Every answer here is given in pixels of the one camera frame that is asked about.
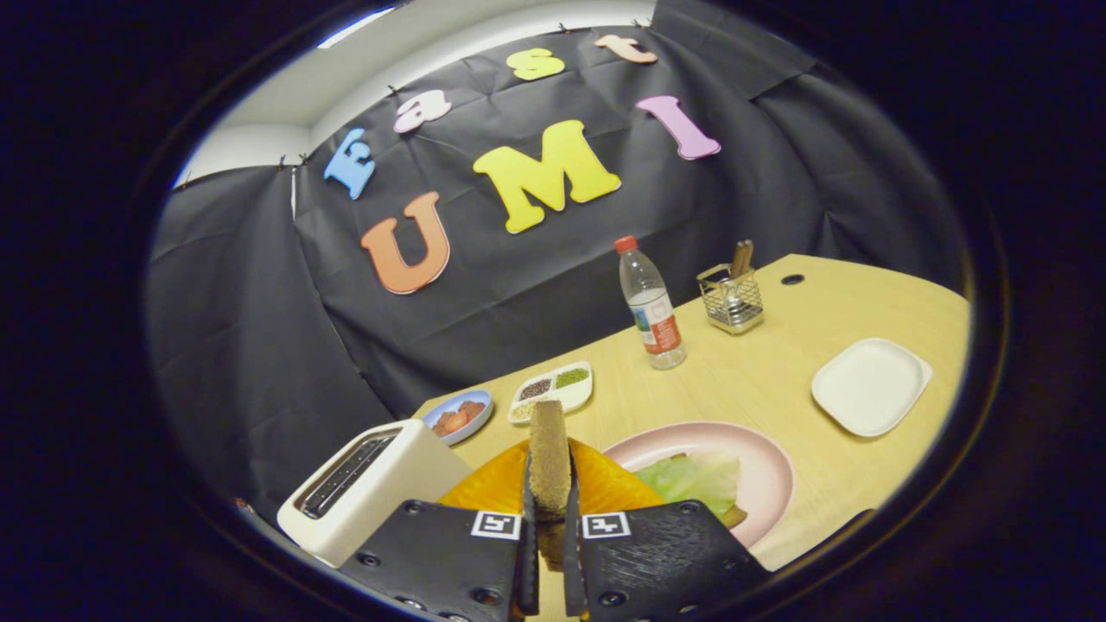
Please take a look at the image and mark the blue plate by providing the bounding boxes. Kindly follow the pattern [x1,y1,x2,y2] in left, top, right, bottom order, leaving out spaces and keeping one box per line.
[423,389,494,446]

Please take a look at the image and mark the metal wire utensil holder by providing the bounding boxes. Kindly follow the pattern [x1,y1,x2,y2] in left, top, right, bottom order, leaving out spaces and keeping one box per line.
[696,263,766,335]

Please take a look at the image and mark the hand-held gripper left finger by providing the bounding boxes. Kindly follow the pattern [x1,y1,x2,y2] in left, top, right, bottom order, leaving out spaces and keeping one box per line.
[337,439,541,622]

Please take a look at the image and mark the clear water bottle red cap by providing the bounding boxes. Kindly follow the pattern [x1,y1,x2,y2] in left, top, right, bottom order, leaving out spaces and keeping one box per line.
[614,235,688,371]

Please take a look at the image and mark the white square plate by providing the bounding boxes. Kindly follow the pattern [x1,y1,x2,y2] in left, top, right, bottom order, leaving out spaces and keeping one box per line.
[810,338,934,438]

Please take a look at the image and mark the green lettuce leaf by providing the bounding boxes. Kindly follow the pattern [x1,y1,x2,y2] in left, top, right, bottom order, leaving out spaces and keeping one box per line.
[635,451,742,519]

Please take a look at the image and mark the pink round plate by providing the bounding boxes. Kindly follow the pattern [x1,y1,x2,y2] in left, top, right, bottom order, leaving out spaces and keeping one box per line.
[602,421,795,549]

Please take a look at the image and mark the red tomato slices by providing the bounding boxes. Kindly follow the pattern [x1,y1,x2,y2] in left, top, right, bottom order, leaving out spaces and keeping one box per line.
[432,400,486,435]

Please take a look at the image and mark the white toaster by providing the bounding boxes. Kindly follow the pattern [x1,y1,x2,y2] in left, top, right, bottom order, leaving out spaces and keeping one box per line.
[276,418,472,568]

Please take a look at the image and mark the white divided condiment dish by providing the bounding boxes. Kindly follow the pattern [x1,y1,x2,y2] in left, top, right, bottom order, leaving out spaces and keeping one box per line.
[507,360,594,425]

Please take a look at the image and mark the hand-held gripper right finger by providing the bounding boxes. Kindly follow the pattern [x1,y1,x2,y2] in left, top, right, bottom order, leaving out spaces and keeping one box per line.
[563,439,772,622]

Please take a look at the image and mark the ceiling light panel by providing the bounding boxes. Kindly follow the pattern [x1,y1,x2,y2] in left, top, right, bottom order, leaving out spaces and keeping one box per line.
[315,7,397,49]

